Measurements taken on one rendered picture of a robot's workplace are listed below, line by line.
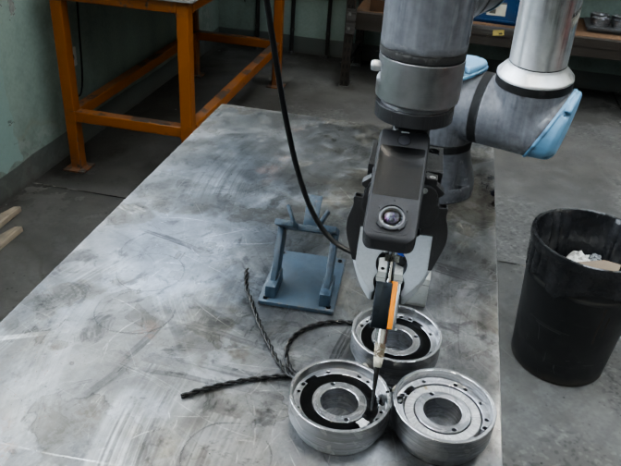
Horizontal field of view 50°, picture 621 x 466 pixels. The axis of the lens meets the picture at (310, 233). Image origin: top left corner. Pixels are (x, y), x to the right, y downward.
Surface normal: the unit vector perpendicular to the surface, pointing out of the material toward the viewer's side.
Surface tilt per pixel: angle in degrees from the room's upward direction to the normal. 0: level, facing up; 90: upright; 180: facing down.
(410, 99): 90
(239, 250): 0
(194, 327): 0
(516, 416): 0
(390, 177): 31
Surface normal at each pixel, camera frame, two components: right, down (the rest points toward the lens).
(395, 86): -0.66, 0.35
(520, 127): -0.47, 0.50
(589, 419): 0.06, -0.86
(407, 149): -0.04, -0.48
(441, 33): 0.14, 0.52
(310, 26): -0.22, 0.49
